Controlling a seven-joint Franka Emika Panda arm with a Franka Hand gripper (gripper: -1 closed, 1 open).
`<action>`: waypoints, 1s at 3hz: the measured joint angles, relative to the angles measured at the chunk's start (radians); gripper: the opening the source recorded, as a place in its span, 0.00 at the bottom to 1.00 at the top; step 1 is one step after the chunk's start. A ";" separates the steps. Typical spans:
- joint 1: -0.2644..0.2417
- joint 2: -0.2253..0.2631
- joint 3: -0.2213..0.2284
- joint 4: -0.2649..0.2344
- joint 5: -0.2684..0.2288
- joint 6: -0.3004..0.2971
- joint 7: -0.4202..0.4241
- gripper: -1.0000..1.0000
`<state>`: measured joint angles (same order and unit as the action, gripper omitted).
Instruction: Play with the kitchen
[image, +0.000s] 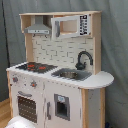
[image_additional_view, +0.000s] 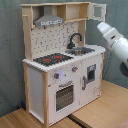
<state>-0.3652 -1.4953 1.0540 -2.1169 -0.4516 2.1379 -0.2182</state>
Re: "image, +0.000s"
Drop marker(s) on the white microwave door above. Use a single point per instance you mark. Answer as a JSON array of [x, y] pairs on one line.
[[71, 26]]

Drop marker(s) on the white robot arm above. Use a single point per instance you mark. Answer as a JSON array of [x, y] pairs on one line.
[[19, 122]]

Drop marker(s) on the wooden toy kitchen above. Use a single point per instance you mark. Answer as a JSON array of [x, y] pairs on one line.
[[62, 53]]

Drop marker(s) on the black toy faucet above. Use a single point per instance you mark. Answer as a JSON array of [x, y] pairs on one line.
[[81, 64]]

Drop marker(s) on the metal sink basin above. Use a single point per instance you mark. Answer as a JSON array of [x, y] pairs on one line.
[[72, 74]]

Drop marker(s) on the black stove top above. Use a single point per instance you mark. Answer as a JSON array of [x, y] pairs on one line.
[[36, 67]]

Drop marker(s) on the right red stove knob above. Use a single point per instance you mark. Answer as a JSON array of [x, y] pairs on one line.
[[33, 84]]

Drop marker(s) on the red stove knob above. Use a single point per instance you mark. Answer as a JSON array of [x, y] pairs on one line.
[[33, 84], [15, 79]]

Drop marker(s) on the white fridge door with dispenser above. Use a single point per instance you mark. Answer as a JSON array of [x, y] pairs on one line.
[[63, 106]]

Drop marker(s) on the grey range hood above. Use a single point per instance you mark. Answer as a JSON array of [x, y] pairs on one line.
[[38, 27]]

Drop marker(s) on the left red stove knob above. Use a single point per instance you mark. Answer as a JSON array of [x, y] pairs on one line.
[[15, 79]]

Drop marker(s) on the oven door with window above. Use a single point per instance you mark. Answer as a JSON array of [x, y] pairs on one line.
[[27, 106]]

